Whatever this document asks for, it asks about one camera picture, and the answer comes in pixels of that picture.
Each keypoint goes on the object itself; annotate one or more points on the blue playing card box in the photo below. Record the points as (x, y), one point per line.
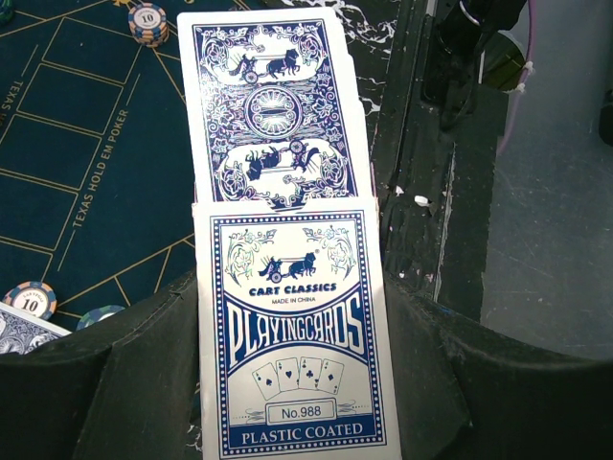
(295, 358)

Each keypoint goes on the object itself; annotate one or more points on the deck of playing cards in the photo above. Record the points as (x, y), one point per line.
(273, 109)

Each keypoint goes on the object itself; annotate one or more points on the green chips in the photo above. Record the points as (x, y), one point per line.
(6, 12)

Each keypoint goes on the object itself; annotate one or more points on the green poker chip stack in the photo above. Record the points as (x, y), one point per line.
(97, 315)

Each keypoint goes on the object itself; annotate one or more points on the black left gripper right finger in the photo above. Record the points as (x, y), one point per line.
(466, 392)

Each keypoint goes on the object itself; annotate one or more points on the blue white chips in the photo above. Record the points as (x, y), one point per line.
(148, 24)

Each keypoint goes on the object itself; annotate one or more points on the round blue poker mat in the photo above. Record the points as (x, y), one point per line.
(96, 162)

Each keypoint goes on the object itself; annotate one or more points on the dealt face-down playing card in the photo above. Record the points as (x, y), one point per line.
(21, 333)

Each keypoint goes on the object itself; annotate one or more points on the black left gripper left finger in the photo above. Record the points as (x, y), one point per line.
(119, 389)

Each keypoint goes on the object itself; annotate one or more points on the blue white poker chip stack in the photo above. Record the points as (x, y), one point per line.
(33, 297)

